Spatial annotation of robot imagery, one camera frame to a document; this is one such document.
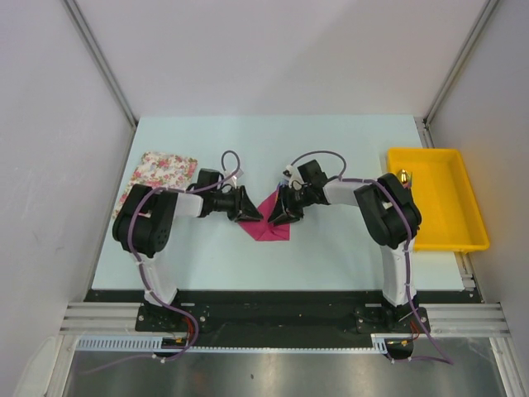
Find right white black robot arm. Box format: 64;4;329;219
268;160;422;332

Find pink paper napkin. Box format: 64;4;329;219
239;191;290;242

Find gold iridescent spoon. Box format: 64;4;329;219
396;169;413;189

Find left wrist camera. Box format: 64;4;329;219
224;169;244;188

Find yellow plastic bin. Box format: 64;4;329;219
387;147;490;253

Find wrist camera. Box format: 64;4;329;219
283;165;304;190
224;169;244;188

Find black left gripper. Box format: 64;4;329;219
209;185;263;222

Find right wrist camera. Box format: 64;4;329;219
283;165;304;190

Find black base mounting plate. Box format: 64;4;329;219
84;289;431;336

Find white slotted cable duct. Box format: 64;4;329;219
75;335;388;354

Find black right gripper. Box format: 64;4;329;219
268;184;314;227

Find floral patterned tray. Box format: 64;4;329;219
112;151;198;220

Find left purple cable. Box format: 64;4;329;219
78;149;243;375

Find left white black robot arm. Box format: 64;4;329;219
112;169;264;331

